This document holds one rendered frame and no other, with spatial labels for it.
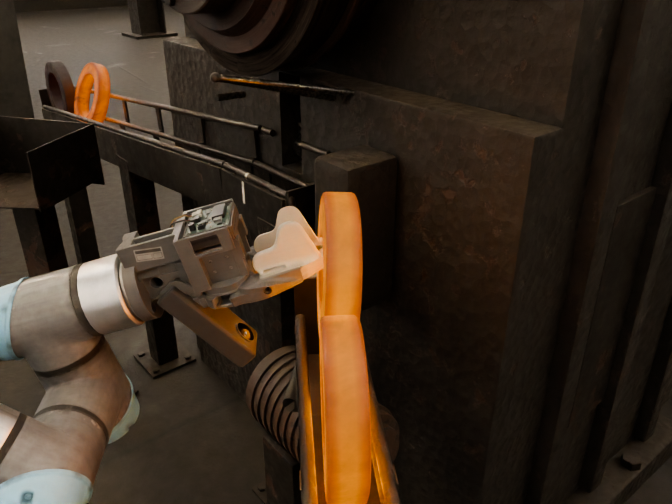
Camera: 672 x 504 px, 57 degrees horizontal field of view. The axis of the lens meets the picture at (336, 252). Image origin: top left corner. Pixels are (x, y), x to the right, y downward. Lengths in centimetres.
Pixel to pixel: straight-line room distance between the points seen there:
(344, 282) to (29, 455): 30
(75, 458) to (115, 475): 94
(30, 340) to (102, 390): 9
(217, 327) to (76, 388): 15
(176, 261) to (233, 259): 6
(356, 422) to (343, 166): 46
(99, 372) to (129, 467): 88
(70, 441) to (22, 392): 125
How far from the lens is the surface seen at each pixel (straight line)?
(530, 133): 76
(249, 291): 59
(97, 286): 63
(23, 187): 148
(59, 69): 201
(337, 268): 55
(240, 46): 98
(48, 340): 67
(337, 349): 48
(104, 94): 182
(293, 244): 59
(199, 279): 60
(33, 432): 62
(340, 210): 58
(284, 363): 90
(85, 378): 69
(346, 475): 49
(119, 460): 159
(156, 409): 169
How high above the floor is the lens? 108
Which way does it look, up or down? 27 degrees down
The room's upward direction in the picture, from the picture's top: straight up
